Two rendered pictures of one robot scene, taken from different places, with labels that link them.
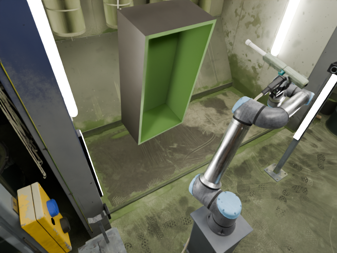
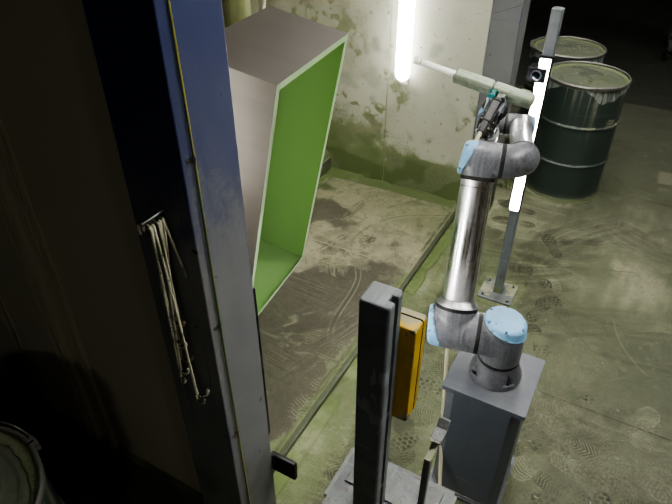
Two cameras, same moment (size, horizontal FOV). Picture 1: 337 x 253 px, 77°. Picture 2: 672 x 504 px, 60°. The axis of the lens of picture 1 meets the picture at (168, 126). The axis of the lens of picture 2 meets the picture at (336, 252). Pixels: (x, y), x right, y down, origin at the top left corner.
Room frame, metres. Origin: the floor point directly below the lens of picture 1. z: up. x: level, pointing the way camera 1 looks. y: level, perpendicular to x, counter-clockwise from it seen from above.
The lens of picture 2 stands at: (-0.41, 0.84, 2.29)
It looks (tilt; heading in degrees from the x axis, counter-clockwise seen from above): 36 degrees down; 332
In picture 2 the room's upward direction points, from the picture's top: straight up
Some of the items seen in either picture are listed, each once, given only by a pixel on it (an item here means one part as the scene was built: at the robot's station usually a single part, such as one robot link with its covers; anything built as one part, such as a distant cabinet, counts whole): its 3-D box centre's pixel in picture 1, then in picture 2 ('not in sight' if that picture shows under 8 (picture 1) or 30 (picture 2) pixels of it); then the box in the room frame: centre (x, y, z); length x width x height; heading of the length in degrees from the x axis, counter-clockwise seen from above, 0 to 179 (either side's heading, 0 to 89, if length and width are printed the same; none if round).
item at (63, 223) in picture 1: (64, 225); not in sight; (0.28, 0.33, 1.36); 0.05 x 0.02 x 0.05; 33
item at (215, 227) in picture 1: (222, 218); (496, 363); (0.63, -0.39, 0.69); 0.19 x 0.19 x 0.10
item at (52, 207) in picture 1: (52, 208); not in sight; (0.28, 0.33, 1.48); 0.05 x 0.02 x 0.05; 33
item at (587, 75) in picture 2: not in sight; (587, 76); (2.32, -2.63, 0.86); 0.54 x 0.54 x 0.01
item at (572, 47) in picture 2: not in sight; (568, 48); (2.85, -3.00, 0.86); 0.54 x 0.54 x 0.01
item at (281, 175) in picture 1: (275, 171); (497, 291); (1.52, -1.31, 0.01); 0.20 x 0.20 x 0.01; 33
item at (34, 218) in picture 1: (46, 223); (388, 361); (0.26, 0.36, 1.42); 0.12 x 0.06 x 0.26; 33
